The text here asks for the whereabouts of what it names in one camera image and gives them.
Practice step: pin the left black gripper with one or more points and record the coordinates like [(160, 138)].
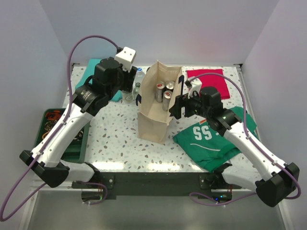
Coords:
[(129, 77)]

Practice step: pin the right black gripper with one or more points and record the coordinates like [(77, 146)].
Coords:
[(183, 101)]

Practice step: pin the green glass bottle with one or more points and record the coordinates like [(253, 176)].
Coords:
[(136, 90)]

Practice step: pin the beige canvas bag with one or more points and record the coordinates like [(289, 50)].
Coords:
[(153, 121)]

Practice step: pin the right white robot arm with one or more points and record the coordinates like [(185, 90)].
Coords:
[(276, 180)]

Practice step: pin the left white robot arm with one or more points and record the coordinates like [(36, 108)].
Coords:
[(111, 75)]

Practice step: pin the red folded cloth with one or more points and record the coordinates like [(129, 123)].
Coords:
[(211, 80)]

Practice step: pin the silver can middle right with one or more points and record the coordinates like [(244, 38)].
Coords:
[(166, 100)]

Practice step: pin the silver can back right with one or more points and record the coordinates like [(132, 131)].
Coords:
[(169, 85)]

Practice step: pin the teal folded towel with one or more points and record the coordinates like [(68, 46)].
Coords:
[(89, 71)]

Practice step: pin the silver can red tab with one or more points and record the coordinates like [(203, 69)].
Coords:
[(159, 90)]

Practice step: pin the green jersey shirt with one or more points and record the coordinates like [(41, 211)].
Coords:
[(206, 147)]

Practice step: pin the orange rubber band pile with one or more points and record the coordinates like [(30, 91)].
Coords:
[(53, 115)]

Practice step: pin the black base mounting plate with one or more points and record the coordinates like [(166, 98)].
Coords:
[(110, 185)]

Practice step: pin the green compartment tray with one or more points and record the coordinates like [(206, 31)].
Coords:
[(75, 152)]

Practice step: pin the tan rubber band pile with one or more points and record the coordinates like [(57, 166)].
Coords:
[(49, 125)]

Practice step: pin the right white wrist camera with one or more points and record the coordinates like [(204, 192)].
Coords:
[(194, 86)]

